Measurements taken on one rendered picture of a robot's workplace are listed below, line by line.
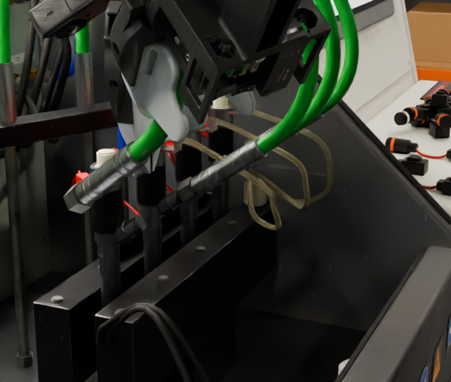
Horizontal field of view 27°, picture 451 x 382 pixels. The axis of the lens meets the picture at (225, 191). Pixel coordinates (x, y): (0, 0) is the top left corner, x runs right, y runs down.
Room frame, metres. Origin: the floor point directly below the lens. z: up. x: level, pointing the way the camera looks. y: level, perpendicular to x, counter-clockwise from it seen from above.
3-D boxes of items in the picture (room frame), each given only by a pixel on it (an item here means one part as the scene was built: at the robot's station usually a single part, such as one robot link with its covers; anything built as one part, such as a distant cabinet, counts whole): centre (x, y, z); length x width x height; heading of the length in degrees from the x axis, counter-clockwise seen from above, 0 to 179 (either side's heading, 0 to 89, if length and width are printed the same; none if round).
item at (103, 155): (0.78, 0.10, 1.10); 0.02 x 0.02 x 0.03
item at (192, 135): (0.92, 0.03, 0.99); 0.05 x 0.03 x 0.21; 66
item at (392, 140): (1.21, -0.27, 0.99); 0.12 x 0.02 x 0.02; 60
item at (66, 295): (0.89, 0.05, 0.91); 0.34 x 0.10 x 0.15; 156
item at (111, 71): (0.75, 0.08, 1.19); 0.05 x 0.02 x 0.09; 156
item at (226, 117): (1.00, 0.00, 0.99); 0.05 x 0.03 x 0.21; 66
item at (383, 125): (1.36, -0.32, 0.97); 0.70 x 0.22 x 0.03; 156
